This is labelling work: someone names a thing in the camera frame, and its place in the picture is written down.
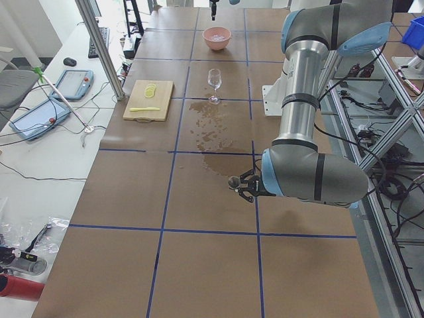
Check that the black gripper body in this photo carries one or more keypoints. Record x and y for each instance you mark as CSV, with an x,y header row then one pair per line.
x,y
254,185

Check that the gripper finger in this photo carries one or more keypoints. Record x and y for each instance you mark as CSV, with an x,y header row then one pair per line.
x,y
248,176
246,195

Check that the steel double jigger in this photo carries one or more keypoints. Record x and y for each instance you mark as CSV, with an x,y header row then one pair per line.
x,y
234,183

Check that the clear wine glass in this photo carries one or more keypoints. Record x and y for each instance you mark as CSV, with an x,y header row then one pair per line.
x,y
214,80

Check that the clear ice cubes pile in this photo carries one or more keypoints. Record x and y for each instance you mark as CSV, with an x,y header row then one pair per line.
x,y
217,38

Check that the yellow plastic knife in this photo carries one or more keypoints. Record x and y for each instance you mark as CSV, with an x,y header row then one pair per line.
x,y
138,109

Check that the bamboo cutting board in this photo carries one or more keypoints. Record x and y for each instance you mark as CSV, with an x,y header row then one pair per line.
x,y
161,99

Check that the pink bowl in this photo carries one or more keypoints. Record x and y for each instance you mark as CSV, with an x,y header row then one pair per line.
x,y
216,30

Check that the far blue teach pendant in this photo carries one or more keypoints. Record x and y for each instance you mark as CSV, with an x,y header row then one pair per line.
x,y
74,84

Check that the blue teach pendant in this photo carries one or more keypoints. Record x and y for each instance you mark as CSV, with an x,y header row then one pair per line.
x,y
74,84
40,119

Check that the blue storage bin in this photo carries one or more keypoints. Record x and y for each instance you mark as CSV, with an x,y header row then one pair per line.
x,y
414,36

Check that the black computer mouse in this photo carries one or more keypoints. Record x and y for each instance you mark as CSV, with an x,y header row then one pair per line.
x,y
69,62

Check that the near blue teach pendant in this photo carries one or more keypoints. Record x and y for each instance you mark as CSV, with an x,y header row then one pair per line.
x,y
40,119

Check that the grey office chair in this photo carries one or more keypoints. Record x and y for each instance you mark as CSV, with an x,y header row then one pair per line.
x,y
16,83

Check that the red cylinder bottle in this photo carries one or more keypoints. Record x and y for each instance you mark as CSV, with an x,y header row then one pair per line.
x,y
20,288

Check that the aluminium frame post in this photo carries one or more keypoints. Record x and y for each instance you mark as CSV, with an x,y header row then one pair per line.
x,y
88,17

